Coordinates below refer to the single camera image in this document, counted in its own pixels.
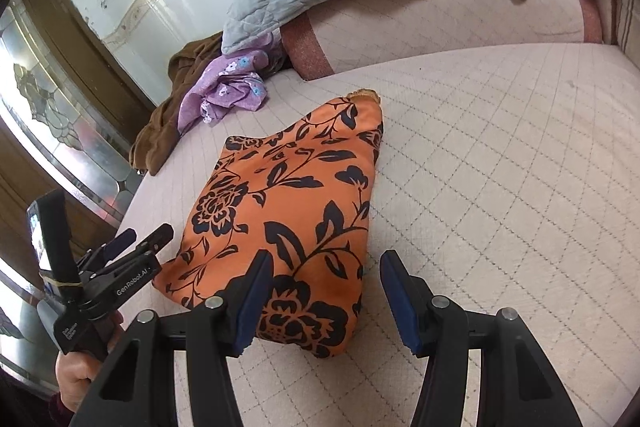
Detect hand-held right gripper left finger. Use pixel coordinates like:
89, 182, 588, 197
67, 251, 275, 427

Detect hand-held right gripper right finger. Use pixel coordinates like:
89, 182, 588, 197
379, 250, 585, 427

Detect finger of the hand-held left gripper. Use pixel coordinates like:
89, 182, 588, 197
112, 223, 175, 265
87, 228, 137, 269

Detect orange floral garment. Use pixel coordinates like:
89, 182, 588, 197
152, 89, 386, 360

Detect person's left hand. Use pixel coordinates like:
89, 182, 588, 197
54, 309, 126, 413

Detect brown garment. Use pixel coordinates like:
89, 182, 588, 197
131, 31, 226, 175

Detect wooden door with stained glass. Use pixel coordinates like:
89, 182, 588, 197
0, 0, 171, 408

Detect pink quilted bed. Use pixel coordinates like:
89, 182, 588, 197
117, 42, 640, 427

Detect purple floral garment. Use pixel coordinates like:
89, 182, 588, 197
177, 32, 290, 135

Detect pink quilted bolster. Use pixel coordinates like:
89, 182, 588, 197
282, 0, 606, 80

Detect striped pink cushion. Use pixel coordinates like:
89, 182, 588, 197
597, 0, 640, 68

